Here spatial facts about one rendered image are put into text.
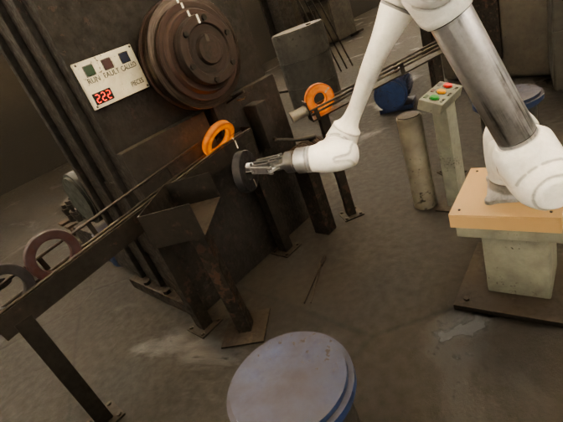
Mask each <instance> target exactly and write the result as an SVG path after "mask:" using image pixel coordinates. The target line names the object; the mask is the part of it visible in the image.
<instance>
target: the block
mask: <svg viewBox="0 0 563 422"><path fill-rule="evenodd" d="M244 109H245V113H246V115H247V118H248V120H249V122H250V125H251V129H252V131H253V133H254V136H255V138H256V142H257V144H258V147H259V148H273V147H274V146H275V145H277V144H278V143H279V142H275V141H273V140H272V138H273V137H276V138H279V137H278V135H277V133H276V128H275V126H274V123H273V120H272V118H271V114H270V112H269V109H268V106H267V103H266V101H265V100H256V101H252V102H251V103H249V104H247V105H245V106H244Z"/></svg>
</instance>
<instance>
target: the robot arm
mask: <svg viewBox="0 0 563 422"><path fill-rule="evenodd" d="M472 2H473V0H381V1H380V5H379V10H378V13H377V17H376V20H375V23H374V29H373V32H372V34H371V38H370V41H369V45H368V48H367V50H366V53H365V55H364V59H363V62H362V64H361V67H360V70H359V75H358V78H357V80H356V84H355V87H354V92H353V94H352V97H351V100H350V102H349V106H348V108H347V110H346V111H345V113H344V115H343V116H342V118H341V119H339V120H336V121H334V123H333V124H332V126H331V127H330V129H329V131H328V133H327V134H326V137H325V138H324V140H322V141H320V142H318V143H317V144H315V145H311V146H306V147H297V148H295V150H293V151H287V152H284V153H283V155H282V153H279V154H276V155H273V156H269V157H263V158H259V159H256V161H255V162H253V163H252V162H248V163H247V164H246V165H245V172H251V173H252V174H269V175H273V174H274V172H275V171H280V170H282V169H283V170H285V171H286V172H288V173H290V172H298V173H307V172H339V171H343V170H346V169H349V168H351V167H353V166H355V165H356V164H357V163H358V161H359V148H358V145H357V143H358V139H359V135H360V130H359V121H360V118H361V116H362V114H363V111H364V108H365V106H366V104H367V101H368V99H369V96H370V94H371V92H372V90H373V88H374V85H375V82H376V80H377V79H378V77H379V74H380V71H381V69H382V67H383V65H384V63H385V61H386V59H387V57H388V55H389V53H390V51H391V50H392V48H393V47H394V45H395V43H396V41H397V40H398V38H399V37H400V36H401V34H402V33H403V31H404V30H405V28H406V27H407V25H408V24H409V23H410V21H411V20H412V19H414V20H415V21H416V23H417V24H418V26H419V27H420V28H422V29H424V30H426V31H427V32H431V33H432V35H433V36H434V38H435V40H436V41H437V43H438V45H439V46H440V48H441V50H442V52H443V53H444V55H445V56H446V58H447V61H448V62H449V64H450V65H451V67H452V69H453V71H454V72H455V74H456V76H457V77H458V79H459V81H460V82H461V84H462V86H463V88H464V90H465V91H466V92H467V95H468V96H469V98H470V100H471V102H472V103H473V105H474V106H475V108H476V110H477V112H478V114H479V115H480V116H481V118H482V120H483V122H484V124H485V126H486V127H485V130H484V133H483V153H484V160H485V164H486V168H487V172H488V175H487V177H486V180H487V182H488V189H487V196H486V198H485V199H484V202H485V204H487V205H493V204H497V203H517V202H521V203H522V204H524V205H525V206H528V207H530V208H534V209H538V210H544V211H547V210H552V209H556V208H561V207H563V146H562V145H561V144H560V142H559V140H558V139H557V137H556V136H555V134H554V132H553V131H552V130H551V129H550V128H549V127H547V126H542V125H540V124H539V122H538V121H537V119H536V118H535V117H534V116H533V115H532V114H531V113H530V112H529V111H528V109H527V107H526V105H525V103H524V102H523V100H522V98H521V96H520V94H519V92H518V90H517V88H516V87H515V85H514V82H513V81H512V79H511V77H510V75H509V73H508V71H507V70H506V68H505V66H504V63H503V61H502V60H501V59H500V57H499V55H498V52H497V50H496V48H495V47H494V45H493V43H492V41H491V39H490V37H489V36H488V33H487V31H486V29H485V28H484V26H483V24H482V22H481V20H480V18H479V16H478V15H477V13H476V11H475V9H474V7H473V5H472Z"/></svg>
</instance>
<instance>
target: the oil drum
mask: <svg viewBox="0 0 563 422"><path fill-rule="evenodd" d="M271 40H272V43H273V45H274V49H275V51H276V56H277V58H278V61H279V66H281V71H282V74H283V77H284V80H285V82H286V85H287V90H288V92H289V95H290V98H291V101H292V105H293V108H294V110H296V109H298V108H300V107H302V106H303V104H302V100H303V101H304V95H305V93H306V91H307V89H308V87H309V86H311V85H313V84H315V83H324V84H326V85H329V86H330V87H331V89H332V90H333V93H334V94H335V93H337V92H338V91H340V90H341V88H340V84H339V81H338V75H337V73H338V72H337V71H336V69H335V65H334V62H333V56H332V53H331V47H330V46H329V42H328V37H327V34H326V30H325V27H324V24H323V20H322V19H317V20H313V21H311V22H308V23H304V24H301V25H298V26H296V27H293V28H289V29H288V30H285V31H283V32H280V33H278V34H276V35H274V36H272V38H271ZM323 99H324V95H323V93H321V92H320V93H317V94H316V95H315V97H314V102H315V103H318V102H319V101H321V100H323Z"/></svg>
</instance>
